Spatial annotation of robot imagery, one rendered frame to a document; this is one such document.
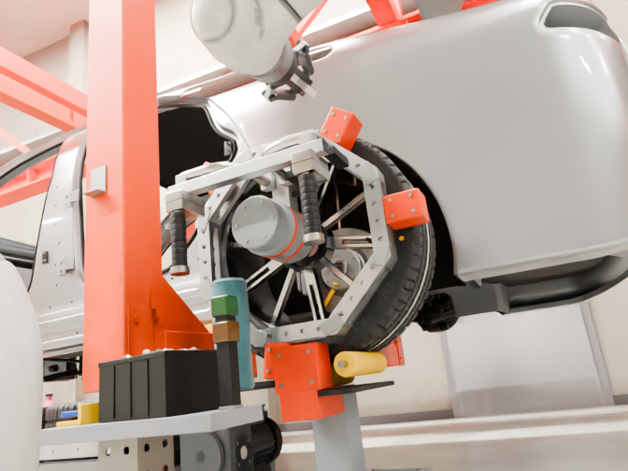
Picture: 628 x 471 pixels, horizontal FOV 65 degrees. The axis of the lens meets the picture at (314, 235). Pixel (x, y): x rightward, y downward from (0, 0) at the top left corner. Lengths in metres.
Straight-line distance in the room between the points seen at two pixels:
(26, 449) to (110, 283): 1.19
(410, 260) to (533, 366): 3.86
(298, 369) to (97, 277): 0.68
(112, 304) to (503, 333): 4.06
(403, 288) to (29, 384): 0.99
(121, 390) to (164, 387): 0.12
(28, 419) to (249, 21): 0.55
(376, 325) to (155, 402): 0.55
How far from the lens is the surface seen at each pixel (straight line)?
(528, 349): 5.03
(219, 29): 0.73
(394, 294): 1.23
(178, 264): 1.16
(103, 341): 1.52
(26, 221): 8.94
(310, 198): 1.01
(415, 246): 1.24
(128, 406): 1.04
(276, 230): 1.12
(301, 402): 1.21
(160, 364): 0.97
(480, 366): 5.05
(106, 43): 1.90
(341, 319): 1.18
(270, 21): 0.76
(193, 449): 1.51
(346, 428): 1.35
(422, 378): 5.18
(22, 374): 0.35
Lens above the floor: 0.48
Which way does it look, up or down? 16 degrees up
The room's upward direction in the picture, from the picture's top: 7 degrees counter-clockwise
